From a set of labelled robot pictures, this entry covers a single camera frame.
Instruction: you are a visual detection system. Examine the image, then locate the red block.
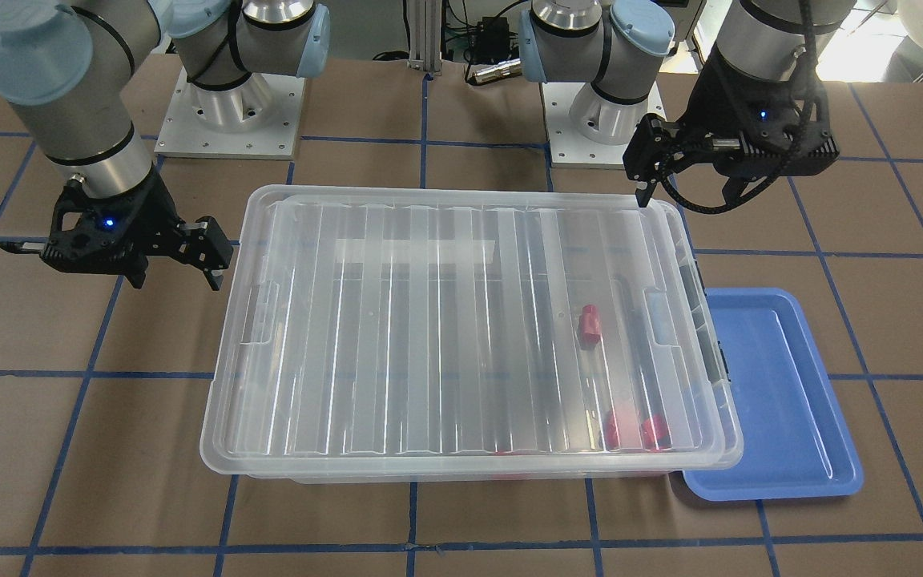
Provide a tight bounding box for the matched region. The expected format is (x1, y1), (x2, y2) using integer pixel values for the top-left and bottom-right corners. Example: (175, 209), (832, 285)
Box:
(640, 414), (671, 452)
(578, 304), (603, 349)
(603, 405), (642, 452)

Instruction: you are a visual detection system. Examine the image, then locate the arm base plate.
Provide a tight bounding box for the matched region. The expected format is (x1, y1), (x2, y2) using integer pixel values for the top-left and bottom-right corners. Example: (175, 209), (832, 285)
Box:
(155, 71), (305, 160)
(541, 82), (664, 171)

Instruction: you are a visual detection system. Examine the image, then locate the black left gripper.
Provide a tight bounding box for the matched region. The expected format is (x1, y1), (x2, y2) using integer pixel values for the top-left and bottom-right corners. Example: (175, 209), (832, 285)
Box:
(623, 48), (841, 208)

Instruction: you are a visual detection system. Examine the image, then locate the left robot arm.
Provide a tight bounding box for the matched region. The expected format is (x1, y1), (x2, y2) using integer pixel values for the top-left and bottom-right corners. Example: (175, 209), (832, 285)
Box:
(518, 1), (853, 215)

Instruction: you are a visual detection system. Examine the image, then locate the clear plastic storage box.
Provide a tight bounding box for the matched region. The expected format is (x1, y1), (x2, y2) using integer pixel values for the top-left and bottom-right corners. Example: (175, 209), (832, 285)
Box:
(245, 200), (743, 486)

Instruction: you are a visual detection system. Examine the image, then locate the red block in box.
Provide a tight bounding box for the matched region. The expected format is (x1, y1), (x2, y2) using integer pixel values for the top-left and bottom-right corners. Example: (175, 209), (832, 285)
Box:
(603, 405), (642, 452)
(640, 414), (671, 452)

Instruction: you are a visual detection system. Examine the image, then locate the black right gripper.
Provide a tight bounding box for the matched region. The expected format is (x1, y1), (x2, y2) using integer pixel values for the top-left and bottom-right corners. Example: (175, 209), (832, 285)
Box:
(38, 171), (233, 292)

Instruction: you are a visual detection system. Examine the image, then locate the clear plastic box lid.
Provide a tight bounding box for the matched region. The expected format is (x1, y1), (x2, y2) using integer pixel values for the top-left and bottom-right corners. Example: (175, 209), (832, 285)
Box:
(199, 184), (744, 480)

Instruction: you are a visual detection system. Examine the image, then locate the blue plastic tray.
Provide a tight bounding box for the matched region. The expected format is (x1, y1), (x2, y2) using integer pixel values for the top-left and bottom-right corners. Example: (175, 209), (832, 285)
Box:
(683, 288), (865, 502)

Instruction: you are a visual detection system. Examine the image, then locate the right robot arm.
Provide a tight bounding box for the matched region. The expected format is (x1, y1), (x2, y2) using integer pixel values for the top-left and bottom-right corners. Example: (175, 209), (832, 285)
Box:
(0, 1), (331, 291)

